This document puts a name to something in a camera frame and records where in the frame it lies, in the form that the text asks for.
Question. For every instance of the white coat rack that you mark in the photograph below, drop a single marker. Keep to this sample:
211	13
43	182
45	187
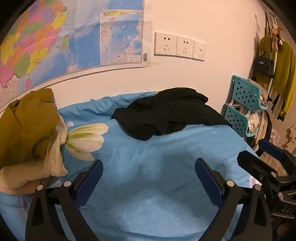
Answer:
275	60

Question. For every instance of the beige pleated skirt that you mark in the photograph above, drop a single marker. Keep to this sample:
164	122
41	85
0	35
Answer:
276	96

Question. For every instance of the white wall socket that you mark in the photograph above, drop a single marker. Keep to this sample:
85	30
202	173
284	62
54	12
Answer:
165	44
185	47

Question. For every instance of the blue flower-print bed sheet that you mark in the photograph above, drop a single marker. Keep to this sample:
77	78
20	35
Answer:
143	162

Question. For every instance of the folded pink garment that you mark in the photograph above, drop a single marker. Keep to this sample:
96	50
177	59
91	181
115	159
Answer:
20	190

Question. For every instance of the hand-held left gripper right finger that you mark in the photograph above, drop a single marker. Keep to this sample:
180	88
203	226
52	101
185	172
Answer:
208	183

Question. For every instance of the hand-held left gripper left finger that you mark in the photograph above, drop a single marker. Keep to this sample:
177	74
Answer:
89	180

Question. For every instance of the pink plush toy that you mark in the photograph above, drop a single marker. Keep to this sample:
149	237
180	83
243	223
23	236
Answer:
275	34

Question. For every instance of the folded mustard garment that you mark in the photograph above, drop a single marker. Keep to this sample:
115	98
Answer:
25	122

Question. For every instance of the colourful wall map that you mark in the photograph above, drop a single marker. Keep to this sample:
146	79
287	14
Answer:
46	34

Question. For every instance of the pile of pale clothes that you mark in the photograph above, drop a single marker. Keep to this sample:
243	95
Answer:
261	118

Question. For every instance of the black buttoned jacket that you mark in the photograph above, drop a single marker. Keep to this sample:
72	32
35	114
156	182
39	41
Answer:
161	113

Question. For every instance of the hanging mustard cardigan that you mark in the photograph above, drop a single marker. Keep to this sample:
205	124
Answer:
285	69

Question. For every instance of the teal perforated plastic basket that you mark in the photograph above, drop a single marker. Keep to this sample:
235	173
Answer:
245	92
235	118

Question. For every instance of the black handbag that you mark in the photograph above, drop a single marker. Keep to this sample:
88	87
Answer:
263	64

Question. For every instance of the folded cream garment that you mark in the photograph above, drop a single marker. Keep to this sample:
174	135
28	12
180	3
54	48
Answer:
54	162

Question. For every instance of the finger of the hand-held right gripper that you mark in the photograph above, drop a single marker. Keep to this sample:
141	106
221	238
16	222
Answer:
254	164
270	148

